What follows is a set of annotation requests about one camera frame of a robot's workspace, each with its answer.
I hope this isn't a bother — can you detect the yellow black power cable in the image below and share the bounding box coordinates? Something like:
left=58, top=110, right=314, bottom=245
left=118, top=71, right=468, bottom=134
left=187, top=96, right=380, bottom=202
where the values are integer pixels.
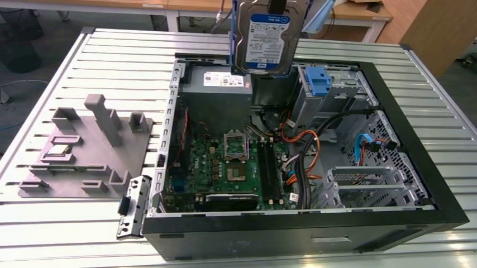
left=246, top=122, right=279, bottom=140

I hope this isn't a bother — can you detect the green RAM stick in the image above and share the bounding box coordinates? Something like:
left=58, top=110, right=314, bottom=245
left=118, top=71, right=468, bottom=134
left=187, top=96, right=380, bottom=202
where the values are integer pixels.
left=31, top=166, right=106, bottom=173

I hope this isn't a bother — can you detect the grey power supply unit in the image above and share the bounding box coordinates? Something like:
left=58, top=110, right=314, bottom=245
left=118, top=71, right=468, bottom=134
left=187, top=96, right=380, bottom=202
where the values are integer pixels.
left=179, top=66, right=255, bottom=135

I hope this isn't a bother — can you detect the metal disk bay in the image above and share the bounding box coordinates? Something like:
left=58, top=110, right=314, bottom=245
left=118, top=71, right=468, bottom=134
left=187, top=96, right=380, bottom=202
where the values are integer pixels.
left=326, top=166, right=429, bottom=209

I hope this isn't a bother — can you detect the black RAM slot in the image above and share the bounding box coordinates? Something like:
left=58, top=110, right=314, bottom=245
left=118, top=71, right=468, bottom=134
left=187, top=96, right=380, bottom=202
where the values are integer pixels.
left=257, top=138, right=271, bottom=204
left=273, top=138, right=286, bottom=204
left=267, top=138, right=282, bottom=204
left=262, top=138, right=277, bottom=204

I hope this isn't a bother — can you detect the orange red power wire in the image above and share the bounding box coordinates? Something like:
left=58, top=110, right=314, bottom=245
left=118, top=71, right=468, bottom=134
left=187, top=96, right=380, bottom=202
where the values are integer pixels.
left=366, top=138, right=398, bottom=154

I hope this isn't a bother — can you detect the grey parts rack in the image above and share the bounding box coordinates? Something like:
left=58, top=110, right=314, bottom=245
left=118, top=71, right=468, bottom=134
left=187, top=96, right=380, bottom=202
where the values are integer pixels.
left=18, top=93, right=154, bottom=199

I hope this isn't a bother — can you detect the metal expansion slot latch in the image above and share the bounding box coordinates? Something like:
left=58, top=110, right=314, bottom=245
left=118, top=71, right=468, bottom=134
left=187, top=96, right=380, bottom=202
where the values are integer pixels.
left=115, top=174, right=154, bottom=241

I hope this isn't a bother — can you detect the black cable bundle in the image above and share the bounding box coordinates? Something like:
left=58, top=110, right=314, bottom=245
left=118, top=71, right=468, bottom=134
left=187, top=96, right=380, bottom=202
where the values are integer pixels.
left=299, top=109, right=374, bottom=210

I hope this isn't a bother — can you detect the metal socket cover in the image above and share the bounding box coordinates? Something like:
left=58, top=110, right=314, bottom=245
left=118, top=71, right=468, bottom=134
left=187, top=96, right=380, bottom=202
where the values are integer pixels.
left=222, top=131, right=250, bottom=163

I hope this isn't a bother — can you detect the wire locking lever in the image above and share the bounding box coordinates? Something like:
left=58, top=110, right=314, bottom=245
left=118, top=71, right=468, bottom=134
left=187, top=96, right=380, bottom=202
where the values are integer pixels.
left=246, top=130, right=254, bottom=165

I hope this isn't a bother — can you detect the green motherboard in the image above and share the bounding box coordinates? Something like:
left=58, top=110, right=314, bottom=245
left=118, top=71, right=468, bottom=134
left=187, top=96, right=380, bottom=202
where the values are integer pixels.
left=163, top=131, right=299, bottom=212

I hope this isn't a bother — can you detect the CPU socket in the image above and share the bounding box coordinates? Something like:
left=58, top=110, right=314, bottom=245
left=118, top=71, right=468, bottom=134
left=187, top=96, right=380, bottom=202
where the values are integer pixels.
left=226, top=162, right=253, bottom=183

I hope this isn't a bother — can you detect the wooden desk white frame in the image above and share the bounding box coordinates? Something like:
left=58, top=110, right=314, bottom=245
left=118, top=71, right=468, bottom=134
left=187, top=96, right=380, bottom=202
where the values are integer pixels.
left=178, top=0, right=394, bottom=43
left=48, top=0, right=181, bottom=32

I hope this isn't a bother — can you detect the orange yellow wire bundle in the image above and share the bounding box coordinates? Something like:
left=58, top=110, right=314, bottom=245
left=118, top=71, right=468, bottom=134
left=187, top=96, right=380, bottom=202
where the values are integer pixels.
left=279, top=128, right=325, bottom=187

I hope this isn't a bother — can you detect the black graphics card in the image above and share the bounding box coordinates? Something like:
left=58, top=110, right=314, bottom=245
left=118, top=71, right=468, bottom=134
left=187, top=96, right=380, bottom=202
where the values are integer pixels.
left=193, top=192, right=261, bottom=213

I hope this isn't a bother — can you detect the hard disk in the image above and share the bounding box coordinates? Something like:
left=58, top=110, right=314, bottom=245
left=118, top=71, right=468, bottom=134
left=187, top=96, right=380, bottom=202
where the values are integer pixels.
left=227, top=0, right=307, bottom=78

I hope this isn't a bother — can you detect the metal optical drive cage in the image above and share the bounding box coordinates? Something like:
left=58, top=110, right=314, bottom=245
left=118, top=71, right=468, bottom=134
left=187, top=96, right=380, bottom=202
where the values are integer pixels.
left=293, top=64, right=380, bottom=132

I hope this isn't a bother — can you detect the tan wooden cabinet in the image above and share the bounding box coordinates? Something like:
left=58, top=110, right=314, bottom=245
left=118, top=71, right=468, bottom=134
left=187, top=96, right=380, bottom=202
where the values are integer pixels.
left=401, top=0, right=477, bottom=79

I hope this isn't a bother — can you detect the thin red wire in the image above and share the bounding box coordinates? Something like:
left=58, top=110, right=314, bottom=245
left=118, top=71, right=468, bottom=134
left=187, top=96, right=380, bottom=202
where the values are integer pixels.
left=171, top=107, right=190, bottom=169

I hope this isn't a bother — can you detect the blue drive latch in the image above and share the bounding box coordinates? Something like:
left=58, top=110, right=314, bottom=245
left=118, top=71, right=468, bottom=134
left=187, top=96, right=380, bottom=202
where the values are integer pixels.
left=303, top=66, right=333, bottom=98

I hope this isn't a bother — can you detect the black PC case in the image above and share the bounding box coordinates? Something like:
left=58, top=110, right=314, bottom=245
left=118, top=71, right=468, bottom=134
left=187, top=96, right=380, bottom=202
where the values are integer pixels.
left=140, top=52, right=469, bottom=262

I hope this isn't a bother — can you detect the black chair base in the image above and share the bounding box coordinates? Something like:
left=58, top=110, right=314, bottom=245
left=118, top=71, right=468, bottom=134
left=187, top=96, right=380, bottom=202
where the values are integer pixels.
left=454, top=51, right=477, bottom=68

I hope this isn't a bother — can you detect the black mesh chair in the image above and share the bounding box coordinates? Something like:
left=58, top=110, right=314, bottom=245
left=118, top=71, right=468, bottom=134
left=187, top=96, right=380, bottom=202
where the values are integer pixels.
left=0, top=8, right=44, bottom=75

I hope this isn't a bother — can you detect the silver CPU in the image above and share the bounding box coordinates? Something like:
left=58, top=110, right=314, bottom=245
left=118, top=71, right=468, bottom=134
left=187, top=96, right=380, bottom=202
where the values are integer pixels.
left=44, top=145, right=72, bottom=157

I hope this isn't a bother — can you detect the blue data wire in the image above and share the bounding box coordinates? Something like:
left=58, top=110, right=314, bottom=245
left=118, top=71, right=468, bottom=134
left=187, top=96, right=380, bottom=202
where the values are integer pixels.
left=356, top=133, right=376, bottom=168

